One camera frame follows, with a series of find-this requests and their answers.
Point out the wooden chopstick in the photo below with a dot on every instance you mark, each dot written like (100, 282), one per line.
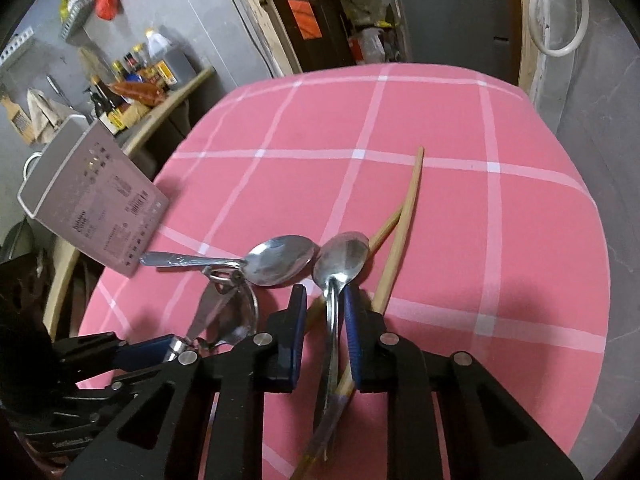
(343, 257)
(398, 224)

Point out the dark soy sauce bottle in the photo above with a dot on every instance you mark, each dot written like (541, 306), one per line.
(113, 104)

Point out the red plastic bag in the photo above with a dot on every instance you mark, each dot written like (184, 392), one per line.
(106, 10)

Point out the grey wall rack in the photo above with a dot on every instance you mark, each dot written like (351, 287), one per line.
(77, 16)

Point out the orange snack packet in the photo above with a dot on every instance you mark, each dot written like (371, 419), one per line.
(148, 94)

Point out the wire handled steel tool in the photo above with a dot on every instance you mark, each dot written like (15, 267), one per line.
(226, 314)

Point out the steel spoon plain handle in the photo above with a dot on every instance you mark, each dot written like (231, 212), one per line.
(331, 361)

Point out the wooden grater board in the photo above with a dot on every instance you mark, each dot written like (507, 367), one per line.
(19, 120)

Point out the large oil jug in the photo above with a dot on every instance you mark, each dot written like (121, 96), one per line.
(169, 60)

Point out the chrome faucet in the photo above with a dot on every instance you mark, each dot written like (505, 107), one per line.
(27, 167)

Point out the grey cabinet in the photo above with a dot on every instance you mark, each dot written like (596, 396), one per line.
(473, 34)

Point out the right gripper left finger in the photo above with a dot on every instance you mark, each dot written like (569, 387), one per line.
(201, 417)

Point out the steel spoon patterned handle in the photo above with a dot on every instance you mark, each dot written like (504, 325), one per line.
(270, 263)

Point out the white perforated utensil holder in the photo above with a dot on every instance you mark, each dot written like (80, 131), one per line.
(86, 190)

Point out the pink checkered tablecloth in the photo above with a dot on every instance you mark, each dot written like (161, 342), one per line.
(506, 256)

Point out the white wall shelf basket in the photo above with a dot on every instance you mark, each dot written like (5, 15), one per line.
(17, 47)

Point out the beige hanging towel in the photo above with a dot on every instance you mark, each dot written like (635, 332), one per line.
(46, 115)

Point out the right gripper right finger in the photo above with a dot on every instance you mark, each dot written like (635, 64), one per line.
(447, 416)

